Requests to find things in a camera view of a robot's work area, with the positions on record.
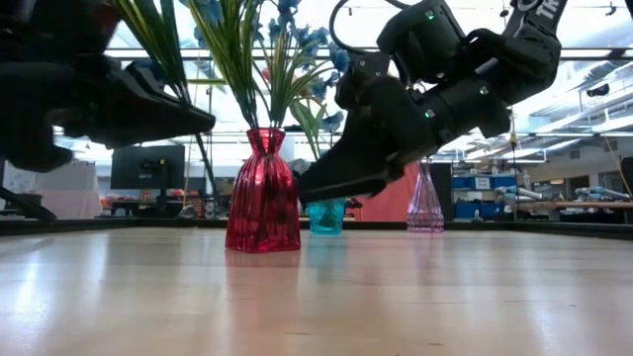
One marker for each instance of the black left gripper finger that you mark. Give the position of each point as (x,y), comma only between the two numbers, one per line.
(148,81)
(138,118)

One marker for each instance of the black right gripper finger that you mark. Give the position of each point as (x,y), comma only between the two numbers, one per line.
(361,163)

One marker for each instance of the teal glass vase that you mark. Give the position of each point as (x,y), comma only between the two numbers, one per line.
(326,220)

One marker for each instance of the pink ribbed glass vase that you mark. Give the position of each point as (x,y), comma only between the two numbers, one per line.
(425,207)

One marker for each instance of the red ribbed glass vase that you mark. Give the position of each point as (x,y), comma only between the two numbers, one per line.
(262,207)

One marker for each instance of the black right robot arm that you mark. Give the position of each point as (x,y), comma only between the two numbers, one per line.
(524,54)

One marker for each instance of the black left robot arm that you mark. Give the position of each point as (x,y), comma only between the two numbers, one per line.
(49,25)

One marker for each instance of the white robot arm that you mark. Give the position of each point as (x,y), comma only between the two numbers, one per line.
(519,193)
(598,192)

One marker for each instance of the orange-red fabric panel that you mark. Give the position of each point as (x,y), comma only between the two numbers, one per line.
(390,203)

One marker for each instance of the black computer monitor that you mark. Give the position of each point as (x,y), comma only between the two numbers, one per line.
(148,168)

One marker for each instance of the blue storage bins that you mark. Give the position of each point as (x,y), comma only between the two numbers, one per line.
(499,182)

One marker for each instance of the pale fabric screen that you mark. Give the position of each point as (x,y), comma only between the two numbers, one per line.
(74,198)

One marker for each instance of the wooden workbench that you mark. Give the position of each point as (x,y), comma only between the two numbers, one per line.
(593,204)

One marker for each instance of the black overhead crossbar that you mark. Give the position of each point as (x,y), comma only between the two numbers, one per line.
(620,53)

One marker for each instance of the small black ceiling camera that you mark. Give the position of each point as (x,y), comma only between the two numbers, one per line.
(598,90)

